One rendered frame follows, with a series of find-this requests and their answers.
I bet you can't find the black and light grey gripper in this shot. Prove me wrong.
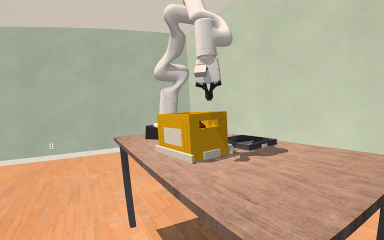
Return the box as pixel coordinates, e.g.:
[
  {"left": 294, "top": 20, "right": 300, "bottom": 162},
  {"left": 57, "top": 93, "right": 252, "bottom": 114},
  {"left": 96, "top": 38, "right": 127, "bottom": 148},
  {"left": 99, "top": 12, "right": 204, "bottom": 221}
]
[{"left": 195, "top": 56, "right": 222, "bottom": 101}]

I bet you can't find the yellow wooden crate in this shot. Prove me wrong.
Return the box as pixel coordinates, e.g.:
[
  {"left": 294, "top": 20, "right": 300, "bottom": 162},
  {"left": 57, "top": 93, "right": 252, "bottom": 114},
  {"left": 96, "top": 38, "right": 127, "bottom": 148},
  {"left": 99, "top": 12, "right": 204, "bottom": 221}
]
[{"left": 157, "top": 111, "right": 229, "bottom": 162}]

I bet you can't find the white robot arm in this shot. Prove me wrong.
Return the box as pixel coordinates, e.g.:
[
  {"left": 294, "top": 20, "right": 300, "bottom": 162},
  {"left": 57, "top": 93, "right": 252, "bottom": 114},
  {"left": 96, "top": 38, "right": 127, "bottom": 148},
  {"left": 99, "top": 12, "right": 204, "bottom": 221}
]
[{"left": 154, "top": 0, "right": 233, "bottom": 114}]

